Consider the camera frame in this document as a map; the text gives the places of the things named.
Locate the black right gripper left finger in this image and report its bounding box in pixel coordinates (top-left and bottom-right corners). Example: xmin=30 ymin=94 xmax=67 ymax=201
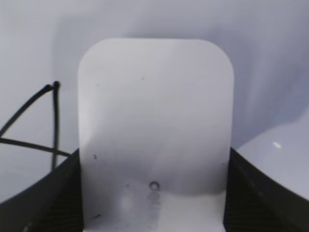
xmin=0 ymin=150 xmax=84 ymax=232

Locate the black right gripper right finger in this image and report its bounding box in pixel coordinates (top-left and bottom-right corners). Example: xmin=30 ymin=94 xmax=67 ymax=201
xmin=223 ymin=148 xmax=309 ymax=232

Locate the white whiteboard eraser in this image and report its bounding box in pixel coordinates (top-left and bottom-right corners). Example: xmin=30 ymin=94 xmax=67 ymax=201
xmin=78 ymin=38 xmax=234 ymax=232

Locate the white board with aluminium frame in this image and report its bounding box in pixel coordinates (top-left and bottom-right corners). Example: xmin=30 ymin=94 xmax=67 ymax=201
xmin=0 ymin=0 xmax=309 ymax=198

